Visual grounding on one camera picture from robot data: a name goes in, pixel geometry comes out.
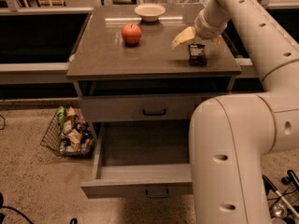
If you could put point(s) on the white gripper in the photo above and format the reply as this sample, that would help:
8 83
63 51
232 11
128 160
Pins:
207 27

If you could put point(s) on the dark rxbar chocolate bar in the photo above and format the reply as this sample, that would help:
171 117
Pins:
197 54

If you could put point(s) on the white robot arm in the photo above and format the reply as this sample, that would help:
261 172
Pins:
229 134

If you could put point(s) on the grey drawer cabinet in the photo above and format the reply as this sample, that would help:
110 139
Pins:
105 65

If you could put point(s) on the closed grey upper drawer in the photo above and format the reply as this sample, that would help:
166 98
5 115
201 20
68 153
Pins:
140 107

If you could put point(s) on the open grey middle drawer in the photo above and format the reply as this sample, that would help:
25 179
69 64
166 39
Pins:
141 158

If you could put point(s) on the white ceramic bowl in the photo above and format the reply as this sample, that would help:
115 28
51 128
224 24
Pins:
149 12

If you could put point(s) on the red apple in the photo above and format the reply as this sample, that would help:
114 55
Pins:
131 33

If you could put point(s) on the wire basket of snacks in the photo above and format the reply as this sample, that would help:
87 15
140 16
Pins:
68 134

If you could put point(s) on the wire basket with utensils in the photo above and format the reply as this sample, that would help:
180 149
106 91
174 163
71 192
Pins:
284 207

